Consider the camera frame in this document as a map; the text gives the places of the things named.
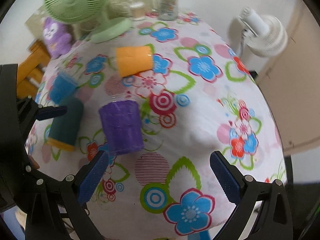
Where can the floral tablecloth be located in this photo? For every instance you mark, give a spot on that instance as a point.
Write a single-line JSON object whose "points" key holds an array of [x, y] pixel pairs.
{"points": [[196, 99]]}

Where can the white circulator fan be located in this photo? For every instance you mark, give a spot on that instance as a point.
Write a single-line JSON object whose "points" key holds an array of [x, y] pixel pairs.
{"points": [[263, 35]]}

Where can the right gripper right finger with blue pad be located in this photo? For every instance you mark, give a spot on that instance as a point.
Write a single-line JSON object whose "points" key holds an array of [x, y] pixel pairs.
{"points": [[274, 219]]}

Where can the beige cartoon wall board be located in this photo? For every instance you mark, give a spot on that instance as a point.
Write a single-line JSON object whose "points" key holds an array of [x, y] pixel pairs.
{"points": [[36, 21]]}

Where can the cotton swab container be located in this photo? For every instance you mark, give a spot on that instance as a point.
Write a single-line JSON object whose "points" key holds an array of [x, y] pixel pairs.
{"points": [[138, 11]]}

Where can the green desk fan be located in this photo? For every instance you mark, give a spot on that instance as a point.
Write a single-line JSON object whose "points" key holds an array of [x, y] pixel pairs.
{"points": [[80, 11]]}

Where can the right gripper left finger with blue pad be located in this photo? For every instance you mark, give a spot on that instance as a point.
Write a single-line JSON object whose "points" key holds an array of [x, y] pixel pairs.
{"points": [[52, 201]]}

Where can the blue plastic cup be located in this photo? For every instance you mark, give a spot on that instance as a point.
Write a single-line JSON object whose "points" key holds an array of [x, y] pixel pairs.
{"points": [[63, 86]]}

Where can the purple plastic cup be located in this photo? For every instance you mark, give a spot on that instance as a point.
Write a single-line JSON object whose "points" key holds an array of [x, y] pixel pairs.
{"points": [[122, 126]]}

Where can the glass jar with handle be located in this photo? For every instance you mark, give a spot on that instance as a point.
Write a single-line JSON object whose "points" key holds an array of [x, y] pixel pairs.
{"points": [[167, 10]]}

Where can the dark green cup orange rim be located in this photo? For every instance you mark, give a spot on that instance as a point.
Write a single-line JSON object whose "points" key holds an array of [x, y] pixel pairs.
{"points": [[64, 129]]}

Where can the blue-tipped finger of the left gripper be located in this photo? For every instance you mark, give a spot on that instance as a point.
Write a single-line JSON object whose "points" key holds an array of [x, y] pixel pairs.
{"points": [[50, 112]]}

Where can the wooden chair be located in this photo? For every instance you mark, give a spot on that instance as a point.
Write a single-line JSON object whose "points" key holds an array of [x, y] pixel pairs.
{"points": [[30, 71]]}

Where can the purple plush toy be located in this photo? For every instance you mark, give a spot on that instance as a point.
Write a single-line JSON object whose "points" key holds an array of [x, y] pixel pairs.
{"points": [[56, 37]]}

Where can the orange plastic cup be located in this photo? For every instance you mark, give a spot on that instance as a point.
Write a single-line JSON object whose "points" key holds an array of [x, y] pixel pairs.
{"points": [[133, 60]]}

